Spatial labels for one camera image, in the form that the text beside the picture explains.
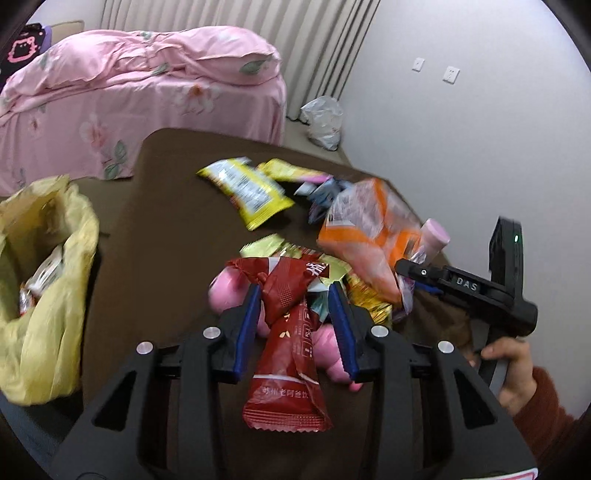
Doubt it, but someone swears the yellow pink snack packet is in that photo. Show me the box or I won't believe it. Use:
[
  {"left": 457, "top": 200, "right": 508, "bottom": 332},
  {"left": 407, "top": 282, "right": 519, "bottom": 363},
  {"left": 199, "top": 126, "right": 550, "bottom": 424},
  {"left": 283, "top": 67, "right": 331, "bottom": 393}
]
[{"left": 256, "top": 158, "right": 331, "bottom": 185}]

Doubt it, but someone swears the white red snack packet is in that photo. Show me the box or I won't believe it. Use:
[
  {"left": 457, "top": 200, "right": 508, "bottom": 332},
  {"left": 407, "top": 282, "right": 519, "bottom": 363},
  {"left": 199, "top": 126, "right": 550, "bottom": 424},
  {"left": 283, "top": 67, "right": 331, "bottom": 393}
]
[{"left": 18, "top": 244, "right": 66, "bottom": 319}]

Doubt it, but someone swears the beige headboard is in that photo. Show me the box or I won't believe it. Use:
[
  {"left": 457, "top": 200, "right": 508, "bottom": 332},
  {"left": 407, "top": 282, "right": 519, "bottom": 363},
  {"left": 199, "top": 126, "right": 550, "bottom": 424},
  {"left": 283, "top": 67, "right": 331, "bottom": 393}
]
[{"left": 46, "top": 20, "right": 85, "bottom": 43}]

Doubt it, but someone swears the pink cup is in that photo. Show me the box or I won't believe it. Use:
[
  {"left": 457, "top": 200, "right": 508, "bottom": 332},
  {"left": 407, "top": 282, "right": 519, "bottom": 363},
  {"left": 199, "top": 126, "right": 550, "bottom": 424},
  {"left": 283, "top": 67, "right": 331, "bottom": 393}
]
[{"left": 412, "top": 218, "right": 451, "bottom": 264}]

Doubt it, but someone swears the pink floral duvet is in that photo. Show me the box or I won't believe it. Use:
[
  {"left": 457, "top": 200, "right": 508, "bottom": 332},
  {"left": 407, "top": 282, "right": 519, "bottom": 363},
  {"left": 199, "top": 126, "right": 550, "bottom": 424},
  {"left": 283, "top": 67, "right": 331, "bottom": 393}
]
[{"left": 0, "top": 25, "right": 282, "bottom": 125}]

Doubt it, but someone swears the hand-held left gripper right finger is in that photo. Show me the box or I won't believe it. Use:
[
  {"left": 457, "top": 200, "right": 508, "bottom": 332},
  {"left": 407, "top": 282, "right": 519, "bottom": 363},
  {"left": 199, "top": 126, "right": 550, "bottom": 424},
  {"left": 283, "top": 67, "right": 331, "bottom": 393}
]
[{"left": 327, "top": 281, "right": 540, "bottom": 480}]

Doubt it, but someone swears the beige curtain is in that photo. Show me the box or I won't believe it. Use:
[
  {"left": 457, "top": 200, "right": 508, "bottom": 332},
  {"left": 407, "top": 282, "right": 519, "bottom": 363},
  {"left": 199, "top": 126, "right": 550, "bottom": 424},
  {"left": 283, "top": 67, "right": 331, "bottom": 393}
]
[{"left": 99, "top": 0, "right": 382, "bottom": 125}]

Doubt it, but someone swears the white plastic bag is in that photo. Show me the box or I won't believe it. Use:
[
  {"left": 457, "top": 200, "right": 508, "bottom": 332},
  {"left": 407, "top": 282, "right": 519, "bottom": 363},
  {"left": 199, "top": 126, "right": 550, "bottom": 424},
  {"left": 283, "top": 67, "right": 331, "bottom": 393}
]
[{"left": 300, "top": 95, "right": 345, "bottom": 151}]

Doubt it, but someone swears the yellow plastic trash bag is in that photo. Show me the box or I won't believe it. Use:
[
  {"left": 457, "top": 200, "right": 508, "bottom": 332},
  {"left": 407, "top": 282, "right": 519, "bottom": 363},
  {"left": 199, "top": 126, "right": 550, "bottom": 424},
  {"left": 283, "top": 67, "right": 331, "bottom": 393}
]
[{"left": 0, "top": 174, "right": 100, "bottom": 407}]

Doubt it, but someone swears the pink plush toy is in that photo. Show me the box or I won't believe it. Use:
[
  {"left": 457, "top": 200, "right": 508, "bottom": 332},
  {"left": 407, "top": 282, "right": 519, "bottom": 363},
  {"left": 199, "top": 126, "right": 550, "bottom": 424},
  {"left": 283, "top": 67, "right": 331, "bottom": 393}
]
[{"left": 208, "top": 265, "right": 365, "bottom": 393}]

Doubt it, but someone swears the gold green snack packet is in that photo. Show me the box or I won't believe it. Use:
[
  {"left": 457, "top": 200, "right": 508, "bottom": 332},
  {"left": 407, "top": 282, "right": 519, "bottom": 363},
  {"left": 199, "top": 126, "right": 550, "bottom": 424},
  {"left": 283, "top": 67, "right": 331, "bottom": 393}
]
[{"left": 240, "top": 233, "right": 393, "bottom": 326}]

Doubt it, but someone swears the person's right hand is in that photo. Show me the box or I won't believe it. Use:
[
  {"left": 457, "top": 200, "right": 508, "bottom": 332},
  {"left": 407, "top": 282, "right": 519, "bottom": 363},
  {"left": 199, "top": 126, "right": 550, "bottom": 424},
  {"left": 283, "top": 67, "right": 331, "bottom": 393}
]
[{"left": 463, "top": 338, "right": 539, "bottom": 419}]

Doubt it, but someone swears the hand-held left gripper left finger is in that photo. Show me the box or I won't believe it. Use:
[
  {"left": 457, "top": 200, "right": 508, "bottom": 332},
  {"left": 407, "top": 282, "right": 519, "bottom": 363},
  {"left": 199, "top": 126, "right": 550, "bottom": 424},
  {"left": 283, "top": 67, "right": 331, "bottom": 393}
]
[{"left": 51, "top": 284, "right": 264, "bottom": 480}]

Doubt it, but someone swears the bed with pink sheet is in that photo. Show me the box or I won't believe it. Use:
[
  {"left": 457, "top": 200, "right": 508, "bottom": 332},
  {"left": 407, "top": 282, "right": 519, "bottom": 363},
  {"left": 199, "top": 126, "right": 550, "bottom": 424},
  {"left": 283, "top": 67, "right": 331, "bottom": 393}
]
[{"left": 0, "top": 74, "right": 287, "bottom": 195}]

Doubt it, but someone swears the white printed snack packet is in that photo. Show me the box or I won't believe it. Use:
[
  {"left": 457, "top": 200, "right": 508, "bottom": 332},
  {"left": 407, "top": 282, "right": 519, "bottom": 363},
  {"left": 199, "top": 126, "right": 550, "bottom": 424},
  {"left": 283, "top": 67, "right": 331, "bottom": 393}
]
[{"left": 295, "top": 175, "right": 352, "bottom": 225}]

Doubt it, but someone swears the black pillow pink print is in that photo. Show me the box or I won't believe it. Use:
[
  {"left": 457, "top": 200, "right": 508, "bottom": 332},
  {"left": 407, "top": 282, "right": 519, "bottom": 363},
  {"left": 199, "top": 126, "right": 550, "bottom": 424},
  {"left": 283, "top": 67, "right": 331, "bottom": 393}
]
[{"left": 0, "top": 25, "right": 51, "bottom": 89}]

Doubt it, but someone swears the orange clear bread bag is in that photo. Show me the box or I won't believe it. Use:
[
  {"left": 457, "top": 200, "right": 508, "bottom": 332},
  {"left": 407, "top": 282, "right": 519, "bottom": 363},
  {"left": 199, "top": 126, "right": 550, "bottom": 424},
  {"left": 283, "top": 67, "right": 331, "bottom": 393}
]
[{"left": 316, "top": 178, "right": 426, "bottom": 305}]

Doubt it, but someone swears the person's right forearm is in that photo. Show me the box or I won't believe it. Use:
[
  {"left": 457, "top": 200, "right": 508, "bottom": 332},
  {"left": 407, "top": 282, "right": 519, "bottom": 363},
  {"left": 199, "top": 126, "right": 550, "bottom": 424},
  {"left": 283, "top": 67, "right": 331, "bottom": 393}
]
[{"left": 510, "top": 367, "right": 579, "bottom": 468}]

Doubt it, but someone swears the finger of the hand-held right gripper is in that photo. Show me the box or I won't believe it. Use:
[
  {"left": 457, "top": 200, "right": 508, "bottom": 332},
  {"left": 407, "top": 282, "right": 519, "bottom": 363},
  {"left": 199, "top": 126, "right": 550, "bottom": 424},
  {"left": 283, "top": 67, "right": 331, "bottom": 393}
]
[{"left": 394, "top": 257, "right": 448, "bottom": 295}]

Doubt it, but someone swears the yellow snack packet white label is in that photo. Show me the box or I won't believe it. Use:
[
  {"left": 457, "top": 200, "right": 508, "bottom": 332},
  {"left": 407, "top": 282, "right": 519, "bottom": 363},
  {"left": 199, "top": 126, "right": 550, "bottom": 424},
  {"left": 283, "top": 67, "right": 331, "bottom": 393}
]
[{"left": 197, "top": 157, "right": 296, "bottom": 232}]

